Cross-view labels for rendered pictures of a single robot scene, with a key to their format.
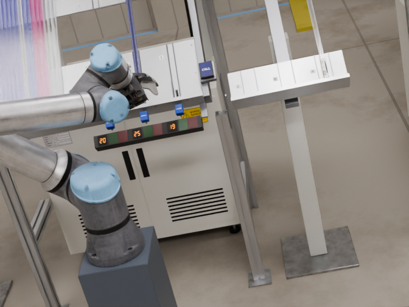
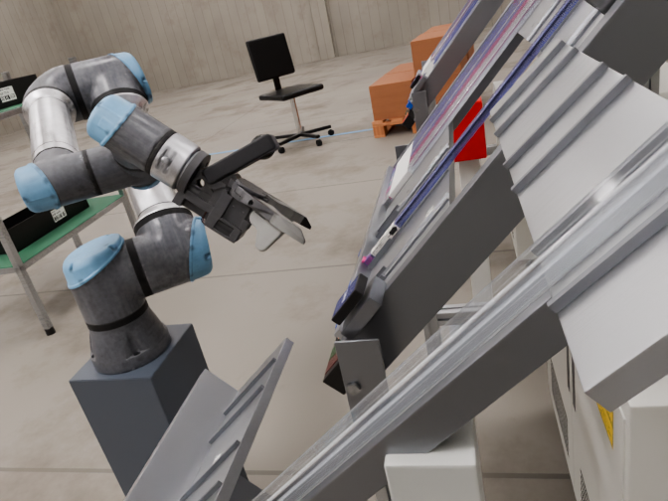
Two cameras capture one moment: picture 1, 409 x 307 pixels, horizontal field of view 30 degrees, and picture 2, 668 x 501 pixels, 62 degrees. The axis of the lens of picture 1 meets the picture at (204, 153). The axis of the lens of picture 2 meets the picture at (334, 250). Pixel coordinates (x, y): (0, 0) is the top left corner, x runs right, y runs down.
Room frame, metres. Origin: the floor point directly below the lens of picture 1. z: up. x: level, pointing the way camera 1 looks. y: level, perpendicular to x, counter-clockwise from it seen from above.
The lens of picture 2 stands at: (2.27, -0.60, 1.09)
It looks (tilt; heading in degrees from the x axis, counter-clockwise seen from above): 24 degrees down; 99
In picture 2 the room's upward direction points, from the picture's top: 12 degrees counter-clockwise
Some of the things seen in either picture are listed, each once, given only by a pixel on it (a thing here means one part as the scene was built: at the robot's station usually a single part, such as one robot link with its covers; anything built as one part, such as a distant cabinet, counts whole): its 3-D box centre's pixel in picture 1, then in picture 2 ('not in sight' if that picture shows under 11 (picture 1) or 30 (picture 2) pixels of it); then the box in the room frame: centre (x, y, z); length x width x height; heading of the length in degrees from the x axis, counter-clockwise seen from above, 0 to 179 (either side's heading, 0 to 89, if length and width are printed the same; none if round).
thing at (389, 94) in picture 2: not in sight; (425, 76); (2.60, 4.42, 0.35); 1.19 x 0.85 x 0.70; 80
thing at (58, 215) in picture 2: not in sight; (38, 219); (0.45, 1.87, 0.41); 0.57 x 0.17 x 0.11; 83
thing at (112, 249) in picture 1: (111, 233); (124, 329); (1.70, 0.28, 0.60); 0.15 x 0.15 x 0.10
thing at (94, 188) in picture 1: (97, 193); (106, 275); (1.70, 0.28, 0.72); 0.13 x 0.12 x 0.14; 27
